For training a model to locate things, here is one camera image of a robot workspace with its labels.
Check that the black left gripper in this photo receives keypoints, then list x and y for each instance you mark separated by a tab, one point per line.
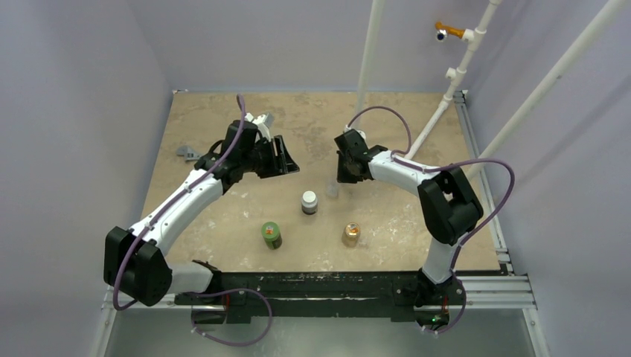
281	163

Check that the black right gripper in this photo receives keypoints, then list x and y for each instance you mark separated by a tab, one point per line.
348	161

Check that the clear plastic pill organizer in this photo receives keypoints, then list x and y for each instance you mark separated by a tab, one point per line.
332	189

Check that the white capped dark pill bottle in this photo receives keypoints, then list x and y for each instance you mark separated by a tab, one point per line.
309	202

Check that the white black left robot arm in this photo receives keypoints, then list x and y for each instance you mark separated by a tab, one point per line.
135	258

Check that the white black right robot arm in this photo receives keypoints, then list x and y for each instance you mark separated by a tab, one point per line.
449	205

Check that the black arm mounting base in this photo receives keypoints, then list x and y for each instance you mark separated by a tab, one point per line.
400	296

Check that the amber pill bottle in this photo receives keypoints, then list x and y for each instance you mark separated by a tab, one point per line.
351	234

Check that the green pill bottle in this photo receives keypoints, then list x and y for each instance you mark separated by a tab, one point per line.
271	234

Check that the red handled adjustable wrench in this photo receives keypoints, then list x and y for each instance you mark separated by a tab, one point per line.
188	153

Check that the white PVC pipe frame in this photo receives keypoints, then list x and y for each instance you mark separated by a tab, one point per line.
579	128

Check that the aluminium extrusion frame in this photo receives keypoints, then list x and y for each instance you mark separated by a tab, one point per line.
227	234

